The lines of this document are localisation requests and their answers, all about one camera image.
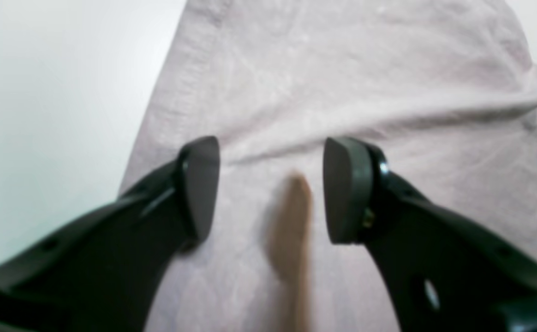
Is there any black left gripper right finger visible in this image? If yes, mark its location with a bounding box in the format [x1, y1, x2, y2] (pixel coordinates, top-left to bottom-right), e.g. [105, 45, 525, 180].
[322, 137, 537, 332]

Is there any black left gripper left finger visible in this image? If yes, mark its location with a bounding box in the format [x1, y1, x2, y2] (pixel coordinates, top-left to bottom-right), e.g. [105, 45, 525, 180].
[0, 136, 221, 332]

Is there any mauve grey t-shirt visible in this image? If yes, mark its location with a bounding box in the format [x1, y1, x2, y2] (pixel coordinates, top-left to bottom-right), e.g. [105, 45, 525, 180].
[121, 0, 537, 332]

